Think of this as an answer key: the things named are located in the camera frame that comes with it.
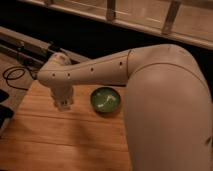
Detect green ceramic bowl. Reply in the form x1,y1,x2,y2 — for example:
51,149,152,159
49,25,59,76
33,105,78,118
90,87,121,113

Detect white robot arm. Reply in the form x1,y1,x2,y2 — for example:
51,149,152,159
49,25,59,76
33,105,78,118
38,44,213,171

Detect metal floor rail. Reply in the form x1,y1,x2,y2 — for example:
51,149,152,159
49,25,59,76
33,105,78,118
0,26,89,73

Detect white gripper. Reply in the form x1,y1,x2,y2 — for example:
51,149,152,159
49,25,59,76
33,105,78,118
51,86,74,107

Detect black object at left edge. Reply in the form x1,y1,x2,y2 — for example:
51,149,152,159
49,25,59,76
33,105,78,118
0,89,14,136

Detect black cable loop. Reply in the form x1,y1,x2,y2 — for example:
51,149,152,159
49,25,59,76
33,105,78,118
2,65,38,91

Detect window frame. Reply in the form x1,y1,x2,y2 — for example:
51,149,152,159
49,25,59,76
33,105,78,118
21,0,213,50

